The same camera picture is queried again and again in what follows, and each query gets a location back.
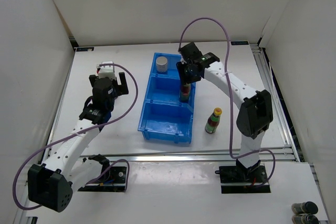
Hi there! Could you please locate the yellow-cap sauce bottle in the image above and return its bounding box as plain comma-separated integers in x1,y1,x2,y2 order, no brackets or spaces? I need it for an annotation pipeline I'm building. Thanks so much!
205,108,222,134
179,83,191,102

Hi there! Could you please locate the blue-label shaker can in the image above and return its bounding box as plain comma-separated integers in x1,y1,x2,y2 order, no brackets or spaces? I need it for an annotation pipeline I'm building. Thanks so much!
155,56,168,73

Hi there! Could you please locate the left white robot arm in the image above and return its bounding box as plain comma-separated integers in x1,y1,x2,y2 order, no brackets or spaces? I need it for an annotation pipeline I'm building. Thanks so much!
28,72,129,212

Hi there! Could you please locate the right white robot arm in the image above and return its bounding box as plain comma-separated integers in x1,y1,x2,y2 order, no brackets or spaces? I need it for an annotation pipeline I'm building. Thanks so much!
176,42,273,182

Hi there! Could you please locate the blue three-compartment plastic bin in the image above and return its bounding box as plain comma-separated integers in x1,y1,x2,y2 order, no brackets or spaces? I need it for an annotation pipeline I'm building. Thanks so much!
138,52,196,145

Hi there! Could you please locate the upper dark corner bottle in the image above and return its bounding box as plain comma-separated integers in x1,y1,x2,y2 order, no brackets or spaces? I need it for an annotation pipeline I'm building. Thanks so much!
291,201,319,215

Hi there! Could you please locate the dark corner bottle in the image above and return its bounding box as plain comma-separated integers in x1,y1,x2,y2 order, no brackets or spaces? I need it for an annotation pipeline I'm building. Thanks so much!
291,201,319,215
291,214,319,224

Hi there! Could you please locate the lower dark corner bottle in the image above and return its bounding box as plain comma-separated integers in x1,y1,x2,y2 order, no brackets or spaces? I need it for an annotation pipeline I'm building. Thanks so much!
291,214,319,224

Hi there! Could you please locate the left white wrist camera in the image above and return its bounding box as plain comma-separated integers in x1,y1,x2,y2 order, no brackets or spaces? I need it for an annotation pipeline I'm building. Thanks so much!
96,61,116,80

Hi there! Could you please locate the aluminium frame rail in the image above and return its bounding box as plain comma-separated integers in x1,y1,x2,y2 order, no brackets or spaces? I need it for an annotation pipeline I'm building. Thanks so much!
49,42,299,162

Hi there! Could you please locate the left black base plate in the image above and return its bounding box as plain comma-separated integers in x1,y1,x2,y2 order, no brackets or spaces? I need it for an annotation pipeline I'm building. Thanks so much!
78,166,128,193

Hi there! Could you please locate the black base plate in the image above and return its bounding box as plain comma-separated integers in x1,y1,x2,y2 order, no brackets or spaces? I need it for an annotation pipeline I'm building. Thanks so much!
215,161,271,194
78,166,128,193

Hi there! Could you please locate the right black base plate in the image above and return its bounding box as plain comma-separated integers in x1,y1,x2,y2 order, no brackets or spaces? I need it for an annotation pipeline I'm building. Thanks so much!
215,161,271,194

